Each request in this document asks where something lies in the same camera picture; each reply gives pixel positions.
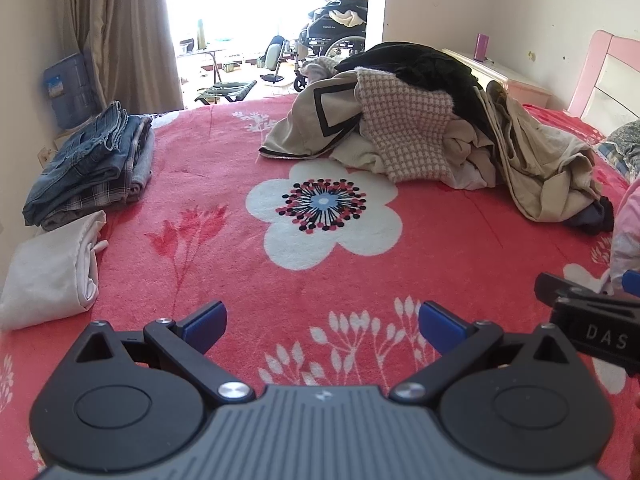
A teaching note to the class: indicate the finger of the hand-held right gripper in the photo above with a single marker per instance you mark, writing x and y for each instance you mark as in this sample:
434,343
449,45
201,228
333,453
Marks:
632,280
565,287

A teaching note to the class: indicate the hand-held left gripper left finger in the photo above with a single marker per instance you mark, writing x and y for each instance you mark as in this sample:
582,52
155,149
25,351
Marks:
207,327

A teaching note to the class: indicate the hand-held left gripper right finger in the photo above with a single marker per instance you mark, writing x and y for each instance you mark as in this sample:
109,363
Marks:
440,327

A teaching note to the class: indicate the dark navy garment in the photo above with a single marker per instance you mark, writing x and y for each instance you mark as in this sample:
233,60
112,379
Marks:
597,217

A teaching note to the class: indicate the beige pants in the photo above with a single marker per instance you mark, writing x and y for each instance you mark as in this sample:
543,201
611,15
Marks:
540,160

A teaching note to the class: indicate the person's right forearm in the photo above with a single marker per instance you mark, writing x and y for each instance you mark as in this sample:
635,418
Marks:
629,245

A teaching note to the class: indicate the red floral blanket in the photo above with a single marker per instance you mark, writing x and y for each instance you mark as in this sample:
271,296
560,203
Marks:
200,260

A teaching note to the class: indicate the grey patterned pillow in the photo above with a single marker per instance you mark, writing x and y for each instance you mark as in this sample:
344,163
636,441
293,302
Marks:
625,145

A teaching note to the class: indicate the cream garment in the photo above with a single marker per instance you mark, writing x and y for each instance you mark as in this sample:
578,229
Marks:
465,155

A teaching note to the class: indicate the folded white cloth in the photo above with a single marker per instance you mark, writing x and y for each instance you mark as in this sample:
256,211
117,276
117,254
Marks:
45,275

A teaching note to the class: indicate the cream nightstand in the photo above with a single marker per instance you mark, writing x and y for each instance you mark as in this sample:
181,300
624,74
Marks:
515,85

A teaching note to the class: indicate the folded blue jeans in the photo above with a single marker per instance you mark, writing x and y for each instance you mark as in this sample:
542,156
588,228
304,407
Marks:
80,160

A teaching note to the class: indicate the beige garment with black diamond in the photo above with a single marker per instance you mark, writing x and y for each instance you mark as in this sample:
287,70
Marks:
300,125

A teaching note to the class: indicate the pink headboard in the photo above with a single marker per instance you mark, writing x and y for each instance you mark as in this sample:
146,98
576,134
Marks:
595,60

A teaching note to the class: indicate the purple cup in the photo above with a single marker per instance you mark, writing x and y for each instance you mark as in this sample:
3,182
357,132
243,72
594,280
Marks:
482,47

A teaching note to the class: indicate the small table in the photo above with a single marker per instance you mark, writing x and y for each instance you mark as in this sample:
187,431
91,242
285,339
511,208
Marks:
202,54

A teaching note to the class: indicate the blue water jug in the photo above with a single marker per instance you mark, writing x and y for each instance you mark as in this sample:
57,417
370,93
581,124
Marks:
67,90

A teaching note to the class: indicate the grey padded footrest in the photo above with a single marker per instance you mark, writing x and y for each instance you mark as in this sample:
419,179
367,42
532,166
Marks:
274,55

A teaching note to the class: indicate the brown curtain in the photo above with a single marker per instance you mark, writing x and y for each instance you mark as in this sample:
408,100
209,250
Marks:
125,35

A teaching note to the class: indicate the wheelchair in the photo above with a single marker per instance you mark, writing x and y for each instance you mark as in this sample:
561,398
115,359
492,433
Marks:
330,30

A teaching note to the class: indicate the wall socket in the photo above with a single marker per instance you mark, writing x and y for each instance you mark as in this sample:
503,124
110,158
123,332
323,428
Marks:
47,156

